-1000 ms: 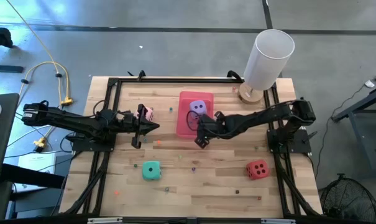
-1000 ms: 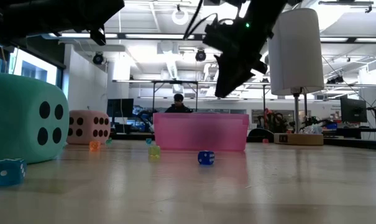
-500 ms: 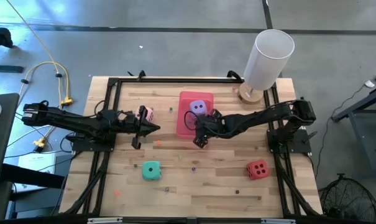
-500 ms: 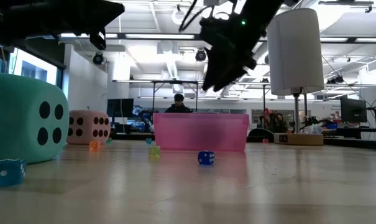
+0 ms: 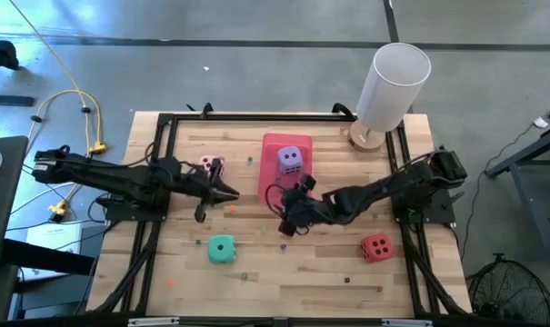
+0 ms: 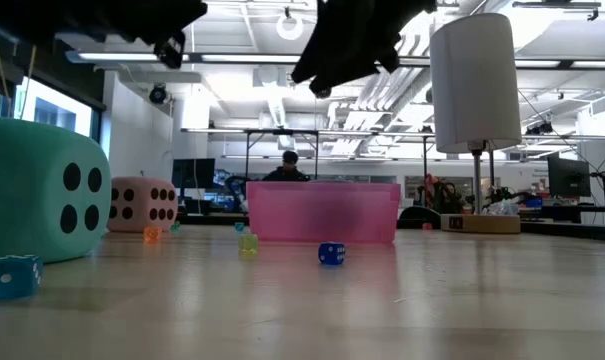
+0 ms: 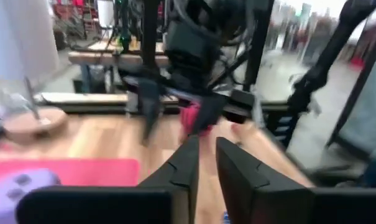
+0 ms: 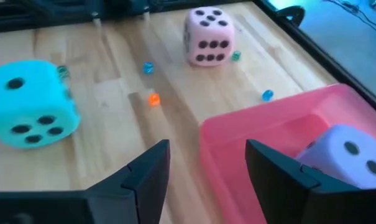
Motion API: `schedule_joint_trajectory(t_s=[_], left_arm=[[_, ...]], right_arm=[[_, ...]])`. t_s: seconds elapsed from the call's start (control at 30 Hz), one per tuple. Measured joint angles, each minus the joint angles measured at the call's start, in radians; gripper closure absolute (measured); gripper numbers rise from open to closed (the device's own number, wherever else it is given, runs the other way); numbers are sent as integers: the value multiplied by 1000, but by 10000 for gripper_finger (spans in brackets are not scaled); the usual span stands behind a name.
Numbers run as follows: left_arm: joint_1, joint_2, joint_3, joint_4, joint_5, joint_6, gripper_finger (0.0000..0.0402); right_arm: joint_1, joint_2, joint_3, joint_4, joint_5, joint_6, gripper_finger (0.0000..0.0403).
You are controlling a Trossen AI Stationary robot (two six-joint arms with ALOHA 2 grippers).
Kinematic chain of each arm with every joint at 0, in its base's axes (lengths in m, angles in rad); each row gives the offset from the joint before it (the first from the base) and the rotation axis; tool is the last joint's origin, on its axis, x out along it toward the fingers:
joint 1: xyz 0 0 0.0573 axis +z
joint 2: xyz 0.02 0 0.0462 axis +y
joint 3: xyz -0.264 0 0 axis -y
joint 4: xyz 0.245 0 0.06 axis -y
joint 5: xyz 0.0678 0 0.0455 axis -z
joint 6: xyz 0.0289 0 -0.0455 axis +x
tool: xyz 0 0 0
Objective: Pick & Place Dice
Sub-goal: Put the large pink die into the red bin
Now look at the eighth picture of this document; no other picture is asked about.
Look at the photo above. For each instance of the small blue translucent die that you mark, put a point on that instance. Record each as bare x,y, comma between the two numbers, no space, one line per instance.
148,68
267,95

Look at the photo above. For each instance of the small dark green die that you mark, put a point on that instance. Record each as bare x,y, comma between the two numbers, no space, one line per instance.
63,72

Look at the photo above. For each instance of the pink translucent plastic bin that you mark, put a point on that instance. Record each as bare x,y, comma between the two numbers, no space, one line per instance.
253,130

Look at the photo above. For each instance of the black table clamp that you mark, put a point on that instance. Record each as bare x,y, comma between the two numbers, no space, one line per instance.
296,11

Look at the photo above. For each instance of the small green translucent die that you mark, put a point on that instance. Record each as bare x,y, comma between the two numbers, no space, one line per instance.
236,55

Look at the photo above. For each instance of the small orange translucent die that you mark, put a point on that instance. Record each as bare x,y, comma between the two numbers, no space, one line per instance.
154,100

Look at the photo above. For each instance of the large pink foam die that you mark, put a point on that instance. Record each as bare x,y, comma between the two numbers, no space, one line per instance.
209,32

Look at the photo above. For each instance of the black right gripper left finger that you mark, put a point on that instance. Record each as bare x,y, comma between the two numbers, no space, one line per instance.
128,199

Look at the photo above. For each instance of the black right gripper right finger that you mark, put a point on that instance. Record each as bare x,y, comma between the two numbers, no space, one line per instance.
284,186

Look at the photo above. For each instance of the large purple foam die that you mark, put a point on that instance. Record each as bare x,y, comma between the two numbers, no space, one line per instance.
330,152

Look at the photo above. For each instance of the large teal foam die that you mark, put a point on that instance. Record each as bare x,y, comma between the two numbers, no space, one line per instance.
29,102

